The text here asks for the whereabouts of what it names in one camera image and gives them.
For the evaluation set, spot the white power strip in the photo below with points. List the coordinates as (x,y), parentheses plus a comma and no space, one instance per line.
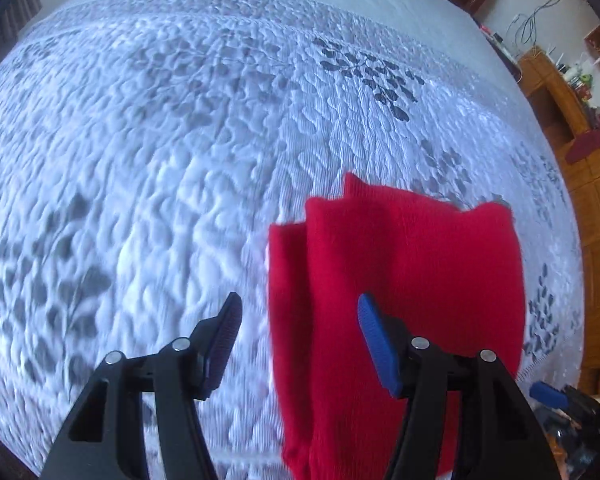
(500,42)

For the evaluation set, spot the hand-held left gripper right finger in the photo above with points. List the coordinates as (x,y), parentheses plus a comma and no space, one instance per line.
(375,340)

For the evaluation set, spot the wooden bedside cabinet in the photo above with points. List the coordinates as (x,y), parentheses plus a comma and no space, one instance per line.
(575,200)

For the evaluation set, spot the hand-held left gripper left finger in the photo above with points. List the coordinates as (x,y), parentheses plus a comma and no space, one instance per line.
(225,332)

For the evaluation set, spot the red knitted sweater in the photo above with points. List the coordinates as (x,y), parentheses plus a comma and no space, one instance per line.
(430,260)

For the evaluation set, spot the dark red cloth item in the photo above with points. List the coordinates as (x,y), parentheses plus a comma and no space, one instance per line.
(587,142)

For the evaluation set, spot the white bottle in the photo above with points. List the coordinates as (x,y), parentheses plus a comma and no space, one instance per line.
(575,74)

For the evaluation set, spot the white grey quilted bedspread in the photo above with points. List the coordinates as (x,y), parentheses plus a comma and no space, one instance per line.
(155,160)

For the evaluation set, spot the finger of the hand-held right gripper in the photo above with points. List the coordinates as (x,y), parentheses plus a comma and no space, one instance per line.
(547,394)

